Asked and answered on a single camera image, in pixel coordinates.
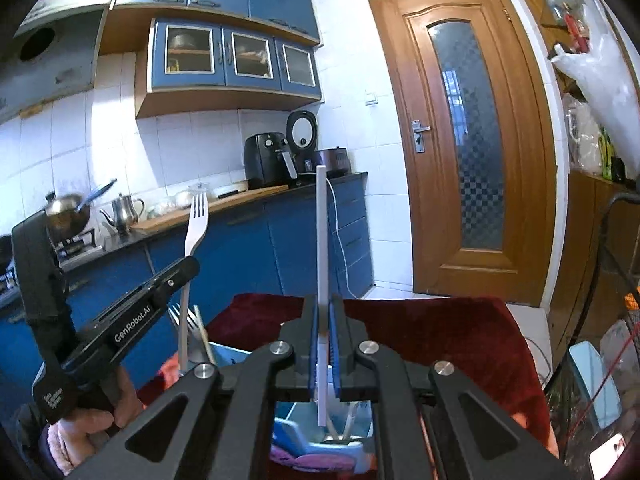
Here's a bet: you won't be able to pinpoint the wooden cutting board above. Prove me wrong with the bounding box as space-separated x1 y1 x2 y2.
130 182 291 232

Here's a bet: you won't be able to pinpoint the printed red pink blanket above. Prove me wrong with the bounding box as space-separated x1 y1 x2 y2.
135 292 558 480

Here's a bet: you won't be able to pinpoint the white fork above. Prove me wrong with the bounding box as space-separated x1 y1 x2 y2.
177 192 210 376

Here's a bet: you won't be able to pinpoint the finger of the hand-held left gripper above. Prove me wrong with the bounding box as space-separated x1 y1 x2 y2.
149 256 202 307

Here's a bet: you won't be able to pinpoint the clear lidded bowl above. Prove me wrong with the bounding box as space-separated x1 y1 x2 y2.
187 182 221 207

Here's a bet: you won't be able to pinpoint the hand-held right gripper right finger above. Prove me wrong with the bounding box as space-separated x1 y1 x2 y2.
330 294 576 480

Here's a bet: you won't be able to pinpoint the white plastic bag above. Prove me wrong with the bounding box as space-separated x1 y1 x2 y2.
550 0 640 156

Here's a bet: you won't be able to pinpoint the wooden door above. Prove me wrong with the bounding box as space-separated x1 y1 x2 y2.
367 0 558 307

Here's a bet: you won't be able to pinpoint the light blue utensil holder box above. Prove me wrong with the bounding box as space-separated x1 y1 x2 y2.
180 341 376 476

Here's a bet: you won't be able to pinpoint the steel fork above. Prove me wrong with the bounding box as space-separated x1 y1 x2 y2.
167 302 187 346

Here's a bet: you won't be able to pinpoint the red cable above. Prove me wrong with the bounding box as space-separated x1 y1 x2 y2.
565 320 640 461

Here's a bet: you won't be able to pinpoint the grey range hood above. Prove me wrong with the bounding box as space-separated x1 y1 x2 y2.
0 5 112 126

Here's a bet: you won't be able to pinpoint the white power cable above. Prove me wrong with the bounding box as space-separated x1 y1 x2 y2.
325 175 362 302

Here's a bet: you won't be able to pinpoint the wooden chopstick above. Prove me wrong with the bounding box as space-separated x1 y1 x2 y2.
199 327 217 366
192 305 211 358

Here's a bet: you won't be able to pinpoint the wooden shelf unit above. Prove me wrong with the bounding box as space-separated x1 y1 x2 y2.
507 0 640 361

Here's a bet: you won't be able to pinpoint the steel kettle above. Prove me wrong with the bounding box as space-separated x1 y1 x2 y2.
100 194 146 236

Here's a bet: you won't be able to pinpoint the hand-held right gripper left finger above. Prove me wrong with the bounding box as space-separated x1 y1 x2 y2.
65 294 319 480

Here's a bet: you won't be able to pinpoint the blue base cabinets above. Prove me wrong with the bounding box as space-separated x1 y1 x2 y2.
0 172 375 411

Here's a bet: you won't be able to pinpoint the black rice cooker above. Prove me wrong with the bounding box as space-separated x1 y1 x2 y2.
286 110 318 173

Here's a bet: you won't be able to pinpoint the person's left hand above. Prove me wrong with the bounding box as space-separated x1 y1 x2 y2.
70 365 146 443

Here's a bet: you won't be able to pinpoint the gas stove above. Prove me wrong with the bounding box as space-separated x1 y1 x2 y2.
50 229 103 263

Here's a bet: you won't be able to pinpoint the metal door handle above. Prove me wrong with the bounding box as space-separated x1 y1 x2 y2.
411 120 432 154

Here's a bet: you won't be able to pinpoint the black wire rack cart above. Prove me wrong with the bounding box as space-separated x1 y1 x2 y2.
542 192 640 480

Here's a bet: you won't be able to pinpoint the green bottle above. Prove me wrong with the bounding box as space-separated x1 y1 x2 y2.
600 127 616 181

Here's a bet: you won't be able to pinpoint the smartphone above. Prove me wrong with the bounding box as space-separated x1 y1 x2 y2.
589 431 627 471

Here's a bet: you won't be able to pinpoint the black air fryer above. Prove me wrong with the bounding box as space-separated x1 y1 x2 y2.
244 132 297 191

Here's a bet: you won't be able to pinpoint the blue glass-door wall cabinet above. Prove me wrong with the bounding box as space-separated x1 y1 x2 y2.
135 17 323 121

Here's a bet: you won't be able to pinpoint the light blue plastic lid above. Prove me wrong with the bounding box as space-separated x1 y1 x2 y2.
567 340 624 429

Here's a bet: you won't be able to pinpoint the red bottle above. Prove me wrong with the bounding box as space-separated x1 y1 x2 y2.
564 4 590 55

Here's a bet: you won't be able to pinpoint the dark wok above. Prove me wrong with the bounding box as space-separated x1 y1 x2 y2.
44 178 118 243

